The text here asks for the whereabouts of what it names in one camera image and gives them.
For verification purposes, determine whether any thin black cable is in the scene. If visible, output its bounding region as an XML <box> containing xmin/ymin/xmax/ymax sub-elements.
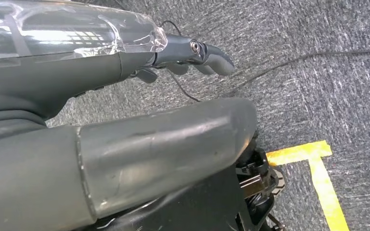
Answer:
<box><xmin>159</xmin><ymin>19</ymin><xmax>202</xmax><ymax>103</ymax></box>

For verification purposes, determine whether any black floor cable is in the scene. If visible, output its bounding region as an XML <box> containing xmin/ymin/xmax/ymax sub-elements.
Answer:
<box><xmin>226</xmin><ymin>48</ymin><xmax>370</xmax><ymax>96</ymax></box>

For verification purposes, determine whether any yellow floor tape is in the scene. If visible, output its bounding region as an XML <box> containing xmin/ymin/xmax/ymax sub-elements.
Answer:
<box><xmin>265</xmin><ymin>140</ymin><xmax>351</xmax><ymax>231</ymax></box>

